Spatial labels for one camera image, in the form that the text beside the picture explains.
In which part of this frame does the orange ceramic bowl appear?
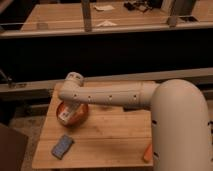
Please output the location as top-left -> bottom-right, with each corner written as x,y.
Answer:
56,102 -> 89,126

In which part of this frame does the dark brown chair corner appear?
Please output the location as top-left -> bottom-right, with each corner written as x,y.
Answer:
0,123 -> 28,171

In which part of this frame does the orange object at table edge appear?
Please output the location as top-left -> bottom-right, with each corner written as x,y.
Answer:
143,144 -> 152,163

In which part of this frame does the black tool clutter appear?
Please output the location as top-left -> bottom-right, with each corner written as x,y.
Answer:
123,0 -> 154,13

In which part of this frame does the metal post left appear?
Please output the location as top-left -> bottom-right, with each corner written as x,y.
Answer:
81,0 -> 92,32

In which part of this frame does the metal post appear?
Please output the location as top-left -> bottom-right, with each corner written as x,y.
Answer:
167,0 -> 197,27
81,0 -> 92,32

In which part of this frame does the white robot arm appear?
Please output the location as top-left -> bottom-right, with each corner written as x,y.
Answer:
58,72 -> 213,171

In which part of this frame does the white paper sheet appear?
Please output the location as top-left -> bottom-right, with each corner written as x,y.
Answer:
94,5 -> 115,11

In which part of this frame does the folded white paper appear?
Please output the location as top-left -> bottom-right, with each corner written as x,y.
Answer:
96,20 -> 117,27

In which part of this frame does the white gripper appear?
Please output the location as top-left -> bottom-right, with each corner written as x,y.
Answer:
58,103 -> 80,125

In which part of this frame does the blue sponge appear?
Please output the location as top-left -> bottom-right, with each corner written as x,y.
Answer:
51,135 -> 74,159

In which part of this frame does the metal post right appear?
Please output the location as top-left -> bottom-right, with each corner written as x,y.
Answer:
167,0 -> 197,27

